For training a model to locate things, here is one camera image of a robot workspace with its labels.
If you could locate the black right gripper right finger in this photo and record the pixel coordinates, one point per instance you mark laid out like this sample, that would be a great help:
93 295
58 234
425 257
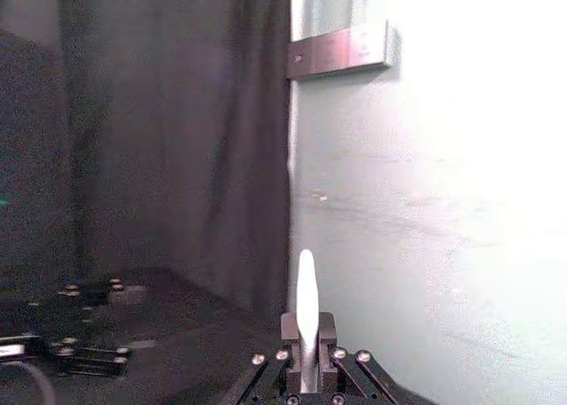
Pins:
327 334

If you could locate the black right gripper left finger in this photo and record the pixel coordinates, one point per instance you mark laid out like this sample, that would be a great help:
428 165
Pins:
290 334

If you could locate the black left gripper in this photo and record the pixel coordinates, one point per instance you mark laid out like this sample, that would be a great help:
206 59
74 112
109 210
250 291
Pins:
24 340

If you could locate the small white plastic piece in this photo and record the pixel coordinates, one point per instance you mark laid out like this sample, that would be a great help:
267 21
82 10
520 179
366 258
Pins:
307 298

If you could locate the black table cloth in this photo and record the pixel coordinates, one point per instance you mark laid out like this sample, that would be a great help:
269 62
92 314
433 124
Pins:
155 157

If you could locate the plain pale wall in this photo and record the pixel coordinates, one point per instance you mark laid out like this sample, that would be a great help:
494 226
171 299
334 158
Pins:
421 201

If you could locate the metal wall bracket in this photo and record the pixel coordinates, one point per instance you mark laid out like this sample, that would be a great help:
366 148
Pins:
341 52

